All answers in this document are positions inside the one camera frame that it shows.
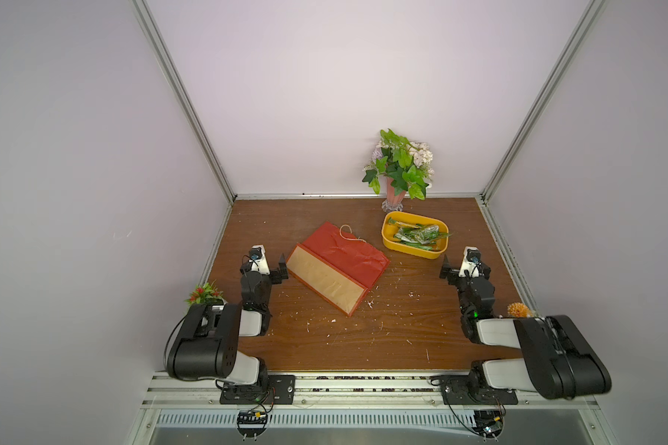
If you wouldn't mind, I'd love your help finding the green condiment packets pile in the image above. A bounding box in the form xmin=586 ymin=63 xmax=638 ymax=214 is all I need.
xmin=387 ymin=219 xmax=451 ymax=251

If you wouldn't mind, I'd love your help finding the yellow plastic tray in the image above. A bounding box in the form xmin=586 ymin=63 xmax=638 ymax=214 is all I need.
xmin=382 ymin=211 xmax=451 ymax=260

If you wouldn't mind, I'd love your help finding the red brown paper bag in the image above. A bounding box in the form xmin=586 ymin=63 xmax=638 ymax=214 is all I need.
xmin=286 ymin=222 xmax=390 ymax=316

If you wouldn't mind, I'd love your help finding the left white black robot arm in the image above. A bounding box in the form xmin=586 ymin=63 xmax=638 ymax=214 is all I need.
xmin=165 ymin=246 xmax=289 ymax=391

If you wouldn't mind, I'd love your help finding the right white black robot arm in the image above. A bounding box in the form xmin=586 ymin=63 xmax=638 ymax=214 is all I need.
xmin=440 ymin=258 xmax=612 ymax=404

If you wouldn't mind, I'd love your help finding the orange white flower pot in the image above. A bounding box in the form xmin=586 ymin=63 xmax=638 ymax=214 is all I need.
xmin=507 ymin=302 xmax=536 ymax=318

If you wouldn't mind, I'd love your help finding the small red flower plant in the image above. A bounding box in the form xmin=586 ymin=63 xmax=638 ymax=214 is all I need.
xmin=186 ymin=283 xmax=225 ymax=306

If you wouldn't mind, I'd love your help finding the pink vase green plant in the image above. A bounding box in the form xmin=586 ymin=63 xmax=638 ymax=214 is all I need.
xmin=362 ymin=129 xmax=434 ymax=212

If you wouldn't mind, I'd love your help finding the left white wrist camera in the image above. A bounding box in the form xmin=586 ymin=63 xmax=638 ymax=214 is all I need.
xmin=248 ymin=245 xmax=270 ymax=276

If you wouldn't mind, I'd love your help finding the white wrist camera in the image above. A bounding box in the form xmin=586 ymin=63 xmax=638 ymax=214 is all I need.
xmin=248 ymin=245 xmax=270 ymax=276
xmin=458 ymin=247 xmax=482 ymax=277

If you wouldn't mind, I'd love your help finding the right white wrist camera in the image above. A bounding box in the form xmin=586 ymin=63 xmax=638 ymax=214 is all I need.
xmin=458 ymin=247 xmax=482 ymax=277

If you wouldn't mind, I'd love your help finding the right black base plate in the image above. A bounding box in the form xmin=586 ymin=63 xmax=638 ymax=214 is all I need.
xmin=438 ymin=375 xmax=519 ymax=406

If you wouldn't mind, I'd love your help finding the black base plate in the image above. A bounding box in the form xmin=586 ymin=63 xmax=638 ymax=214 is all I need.
xmin=438 ymin=375 xmax=519 ymax=406
xmin=219 ymin=375 xmax=296 ymax=405

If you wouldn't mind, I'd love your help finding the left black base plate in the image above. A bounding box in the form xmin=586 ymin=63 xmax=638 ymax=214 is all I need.
xmin=219 ymin=375 xmax=296 ymax=405

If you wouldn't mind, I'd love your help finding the aluminium rail frame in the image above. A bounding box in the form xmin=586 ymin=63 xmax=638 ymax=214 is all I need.
xmin=126 ymin=370 xmax=617 ymax=444

